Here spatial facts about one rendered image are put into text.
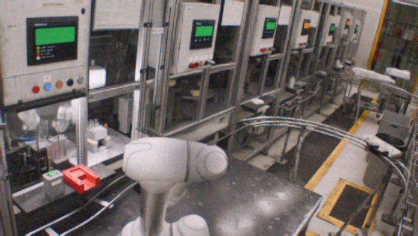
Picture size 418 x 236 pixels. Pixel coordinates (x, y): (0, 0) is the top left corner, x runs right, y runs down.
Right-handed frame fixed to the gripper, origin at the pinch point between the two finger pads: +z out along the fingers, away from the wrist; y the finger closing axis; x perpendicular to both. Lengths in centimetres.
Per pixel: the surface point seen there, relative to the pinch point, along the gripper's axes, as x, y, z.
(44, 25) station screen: 44, 57, 18
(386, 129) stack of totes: -351, -59, -105
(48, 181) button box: 51, -11, 9
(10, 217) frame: 66, -33, 22
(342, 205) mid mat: -211, -112, -93
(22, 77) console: 54, 36, 20
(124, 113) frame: -24.8, -6.5, 40.0
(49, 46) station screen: 42, 48, 18
